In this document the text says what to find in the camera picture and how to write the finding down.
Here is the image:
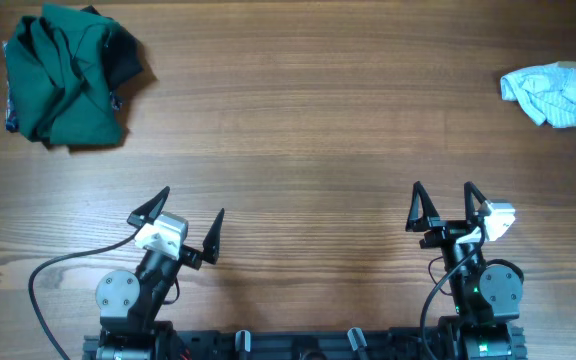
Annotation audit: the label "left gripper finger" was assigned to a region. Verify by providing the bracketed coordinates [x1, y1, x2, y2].
[202, 208, 225, 265]
[131, 186, 170, 223]

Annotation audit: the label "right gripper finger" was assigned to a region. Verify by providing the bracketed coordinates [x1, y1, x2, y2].
[405, 181, 440, 231]
[464, 181, 487, 222]

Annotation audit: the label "light blue striped baby pants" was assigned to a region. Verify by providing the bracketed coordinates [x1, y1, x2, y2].
[500, 62, 576, 129]

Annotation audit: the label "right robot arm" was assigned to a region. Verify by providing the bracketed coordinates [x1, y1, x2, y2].
[405, 182, 527, 359]

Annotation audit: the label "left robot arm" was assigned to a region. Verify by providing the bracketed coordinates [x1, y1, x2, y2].
[83, 187, 225, 360]

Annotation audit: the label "blue patterned cloth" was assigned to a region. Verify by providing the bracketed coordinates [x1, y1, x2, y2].
[1, 40, 20, 133]

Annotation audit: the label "white olive tan folded garment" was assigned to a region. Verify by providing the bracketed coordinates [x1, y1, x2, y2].
[557, 61, 576, 69]

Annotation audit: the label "green cloth bag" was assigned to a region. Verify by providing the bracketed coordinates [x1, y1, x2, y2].
[5, 4, 123, 146]

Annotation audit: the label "left black cable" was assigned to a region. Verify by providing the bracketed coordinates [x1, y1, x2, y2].
[27, 228, 142, 360]

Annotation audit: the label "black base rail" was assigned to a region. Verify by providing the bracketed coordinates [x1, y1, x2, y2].
[82, 326, 527, 360]

